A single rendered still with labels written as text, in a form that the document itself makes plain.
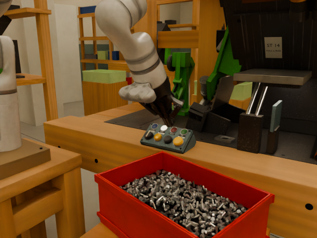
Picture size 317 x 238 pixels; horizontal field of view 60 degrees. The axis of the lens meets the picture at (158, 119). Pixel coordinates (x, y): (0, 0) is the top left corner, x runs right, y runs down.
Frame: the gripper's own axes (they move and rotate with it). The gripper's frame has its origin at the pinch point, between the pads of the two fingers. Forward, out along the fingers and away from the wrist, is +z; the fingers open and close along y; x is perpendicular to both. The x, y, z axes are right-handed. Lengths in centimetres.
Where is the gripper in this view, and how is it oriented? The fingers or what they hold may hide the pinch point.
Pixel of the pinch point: (169, 120)
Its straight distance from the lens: 73.0
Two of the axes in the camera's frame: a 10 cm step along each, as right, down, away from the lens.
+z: 3.1, 6.7, 6.7
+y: -8.4, -1.4, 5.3
